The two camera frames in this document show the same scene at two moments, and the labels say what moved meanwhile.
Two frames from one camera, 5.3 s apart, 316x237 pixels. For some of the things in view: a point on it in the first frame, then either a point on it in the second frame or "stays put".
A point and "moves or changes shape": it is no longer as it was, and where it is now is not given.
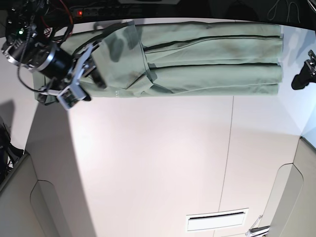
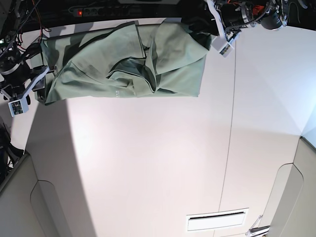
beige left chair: [29, 207] stays put
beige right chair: [291, 210] stays put
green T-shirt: [156, 59] moves or changes shape
